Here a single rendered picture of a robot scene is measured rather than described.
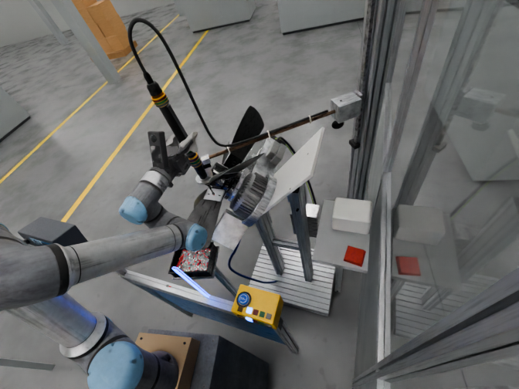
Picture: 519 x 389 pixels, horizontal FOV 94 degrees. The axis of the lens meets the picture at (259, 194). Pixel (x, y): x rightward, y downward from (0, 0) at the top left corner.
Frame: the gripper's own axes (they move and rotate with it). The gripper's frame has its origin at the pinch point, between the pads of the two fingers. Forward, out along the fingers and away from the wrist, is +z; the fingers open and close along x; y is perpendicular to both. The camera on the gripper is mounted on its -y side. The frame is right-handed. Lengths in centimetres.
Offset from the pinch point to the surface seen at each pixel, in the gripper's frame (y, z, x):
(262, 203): 36.2, -1.2, 21.7
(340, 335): 150, -23, 61
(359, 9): 134, 566, 29
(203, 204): 32.1, -8.6, -3.0
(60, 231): 26, -37, -60
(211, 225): 32.0, -18.2, 5.7
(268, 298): 43, -37, 33
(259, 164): 37.5, 23.3, 11.5
